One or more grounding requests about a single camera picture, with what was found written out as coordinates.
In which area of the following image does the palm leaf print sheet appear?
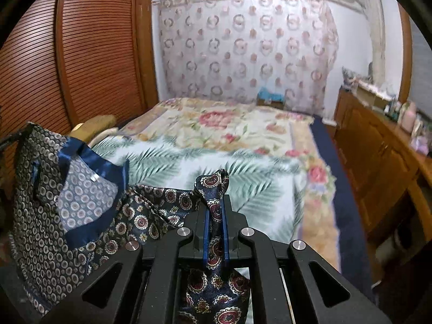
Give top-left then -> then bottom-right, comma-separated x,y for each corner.
93,135 -> 307,244

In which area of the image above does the long wooden sideboard cabinet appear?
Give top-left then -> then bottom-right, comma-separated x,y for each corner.
334,88 -> 431,241

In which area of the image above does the pink thermos jug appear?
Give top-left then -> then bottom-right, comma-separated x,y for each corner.
400,102 -> 417,134

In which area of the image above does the tied beige window curtain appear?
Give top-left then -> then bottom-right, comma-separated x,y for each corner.
365,0 -> 386,86

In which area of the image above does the brown louvered wardrobe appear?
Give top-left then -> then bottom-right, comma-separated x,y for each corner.
0,0 -> 160,196

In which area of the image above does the navy blue bed sheet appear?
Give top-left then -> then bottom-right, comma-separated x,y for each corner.
311,116 -> 374,300

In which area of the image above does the purple tissue pouch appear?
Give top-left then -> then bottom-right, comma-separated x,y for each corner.
410,136 -> 429,156

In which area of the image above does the cardboard box with blue cloth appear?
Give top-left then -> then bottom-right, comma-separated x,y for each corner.
256,87 -> 285,110

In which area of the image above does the gold patterned folded blanket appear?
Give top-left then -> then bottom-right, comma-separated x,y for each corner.
68,115 -> 116,143

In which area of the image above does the grey window roller blind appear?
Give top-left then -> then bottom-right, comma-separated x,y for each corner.
409,18 -> 432,118

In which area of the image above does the navy circle-patterned satin top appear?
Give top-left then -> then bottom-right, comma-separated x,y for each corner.
11,124 -> 250,323

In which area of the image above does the open cardboard box on cabinet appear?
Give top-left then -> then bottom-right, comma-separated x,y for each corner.
355,83 -> 393,110

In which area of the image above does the floral beige quilt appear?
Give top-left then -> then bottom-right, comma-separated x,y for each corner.
120,98 -> 341,269

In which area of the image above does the pink circle-patterned curtain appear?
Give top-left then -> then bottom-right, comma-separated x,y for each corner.
156,0 -> 338,115

